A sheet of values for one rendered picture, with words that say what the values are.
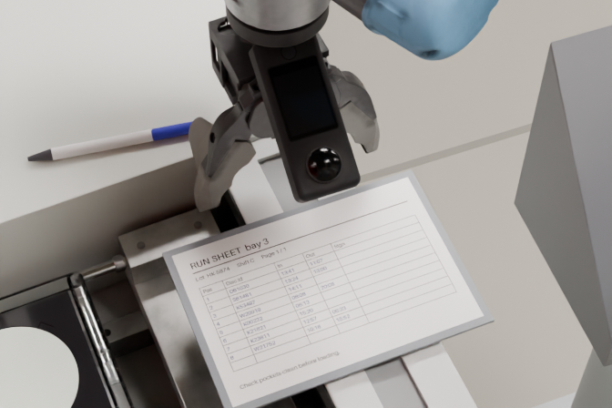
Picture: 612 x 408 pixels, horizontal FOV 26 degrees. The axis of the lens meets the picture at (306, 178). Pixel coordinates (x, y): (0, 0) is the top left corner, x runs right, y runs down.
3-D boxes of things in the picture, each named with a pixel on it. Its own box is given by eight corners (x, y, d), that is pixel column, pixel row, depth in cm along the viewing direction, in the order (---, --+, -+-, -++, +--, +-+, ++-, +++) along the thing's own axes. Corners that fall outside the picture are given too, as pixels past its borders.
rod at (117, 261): (78, 290, 109) (76, 281, 108) (73, 276, 110) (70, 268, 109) (131, 270, 110) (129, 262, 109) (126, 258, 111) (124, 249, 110)
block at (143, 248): (134, 285, 110) (130, 267, 108) (120, 253, 112) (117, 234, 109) (223, 253, 112) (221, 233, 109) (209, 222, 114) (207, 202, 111)
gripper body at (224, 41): (300, 44, 104) (299, -68, 94) (345, 124, 99) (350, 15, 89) (209, 74, 102) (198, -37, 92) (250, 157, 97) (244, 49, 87)
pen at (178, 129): (27, 160, 106) (199, 127, 108) (25, 150, 106) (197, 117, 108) (29, 168, 107) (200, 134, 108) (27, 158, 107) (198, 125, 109)
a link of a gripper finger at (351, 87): (382, 93, 102) (322, 52, 95) (392, 107, 101) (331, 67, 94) (337, 130, 104) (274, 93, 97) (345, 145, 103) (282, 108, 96)
